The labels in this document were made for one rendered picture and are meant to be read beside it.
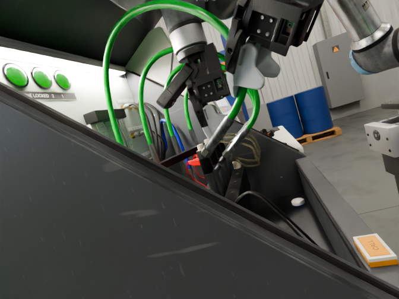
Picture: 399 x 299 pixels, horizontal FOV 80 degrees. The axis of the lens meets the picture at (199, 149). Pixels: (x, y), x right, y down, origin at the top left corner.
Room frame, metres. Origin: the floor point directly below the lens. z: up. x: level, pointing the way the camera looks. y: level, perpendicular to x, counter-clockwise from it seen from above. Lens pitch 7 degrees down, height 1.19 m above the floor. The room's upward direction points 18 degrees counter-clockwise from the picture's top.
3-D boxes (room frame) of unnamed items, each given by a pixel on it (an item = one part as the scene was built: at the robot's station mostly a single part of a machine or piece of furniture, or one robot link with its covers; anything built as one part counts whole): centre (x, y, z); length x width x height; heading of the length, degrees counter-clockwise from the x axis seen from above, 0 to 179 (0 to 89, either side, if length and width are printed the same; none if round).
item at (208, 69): (0.54, -0.06, 1.27); 0.09 x 0.08 x 0.12; 74
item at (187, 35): (0.55, -0.05, 1.35); 0.08 x 0.08 x 0.05
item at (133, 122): (0.87, 0.18, 1.20); 0.13 x 0.03 x 0.31; 164
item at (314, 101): (5.14, -2.28, 0.51); 1.20 x 0.85 x 1.02; 77
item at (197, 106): (0.53, -0.03, 1.21); 0.05 x 0.02 x 0.09; 164
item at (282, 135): (1.19, -0.34, 0.96); 0.70 x 0.22 x 0.03; 164
